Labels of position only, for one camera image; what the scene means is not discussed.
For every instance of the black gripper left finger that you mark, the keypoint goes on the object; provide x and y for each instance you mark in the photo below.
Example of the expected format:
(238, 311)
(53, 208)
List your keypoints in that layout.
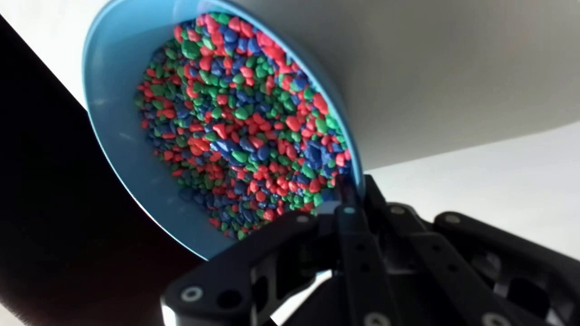
(355, 272)

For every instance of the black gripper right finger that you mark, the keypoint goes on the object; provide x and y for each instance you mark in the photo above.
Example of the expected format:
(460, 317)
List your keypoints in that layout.
(471, 264)

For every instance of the blue plastic bowl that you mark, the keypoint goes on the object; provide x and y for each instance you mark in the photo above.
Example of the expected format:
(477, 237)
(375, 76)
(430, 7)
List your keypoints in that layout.
(120, 119)

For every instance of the red green blue pebbles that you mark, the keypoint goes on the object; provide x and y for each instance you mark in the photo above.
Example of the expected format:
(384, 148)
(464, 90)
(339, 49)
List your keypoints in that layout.
(241, 119)

